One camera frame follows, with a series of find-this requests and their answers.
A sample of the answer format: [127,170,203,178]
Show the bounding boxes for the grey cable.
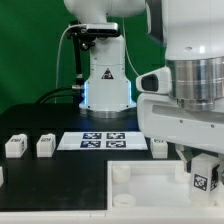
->
[53,23,83,104]

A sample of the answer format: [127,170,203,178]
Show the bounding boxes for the white front rail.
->
[0,212,224,224]

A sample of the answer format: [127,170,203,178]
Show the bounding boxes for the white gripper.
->
[137,93,224,173]

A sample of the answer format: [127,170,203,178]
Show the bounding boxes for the white block left edge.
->
[0,166,4,188]

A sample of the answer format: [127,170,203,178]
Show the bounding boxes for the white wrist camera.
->
[136,66,172,95]

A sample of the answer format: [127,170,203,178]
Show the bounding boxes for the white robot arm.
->
[64,0,224,153]

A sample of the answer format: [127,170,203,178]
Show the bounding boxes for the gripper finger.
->
[210,164,224,191]

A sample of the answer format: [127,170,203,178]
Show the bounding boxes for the white square table top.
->
[107,161,224,209]

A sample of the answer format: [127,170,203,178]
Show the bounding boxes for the black cables at base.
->
[35,85,84,105]

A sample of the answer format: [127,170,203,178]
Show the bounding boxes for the grey camera on stand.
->
[81,22,120,37]

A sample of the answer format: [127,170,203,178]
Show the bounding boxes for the white marker sheet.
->
[58,132,147,150]

